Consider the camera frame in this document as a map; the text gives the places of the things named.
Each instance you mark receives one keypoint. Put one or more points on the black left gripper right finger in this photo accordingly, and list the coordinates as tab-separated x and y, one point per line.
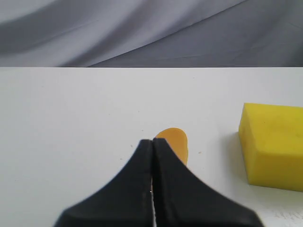
182	200

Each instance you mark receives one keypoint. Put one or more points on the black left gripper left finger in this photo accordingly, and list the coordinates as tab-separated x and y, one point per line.
126	201

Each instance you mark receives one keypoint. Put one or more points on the yellow sponge block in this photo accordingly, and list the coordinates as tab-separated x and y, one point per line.
271	139

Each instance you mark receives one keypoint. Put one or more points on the orange liquid spill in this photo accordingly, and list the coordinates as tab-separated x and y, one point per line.
177	140

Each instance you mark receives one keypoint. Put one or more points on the grey backdrop cloth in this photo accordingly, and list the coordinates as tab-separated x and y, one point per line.
151	33

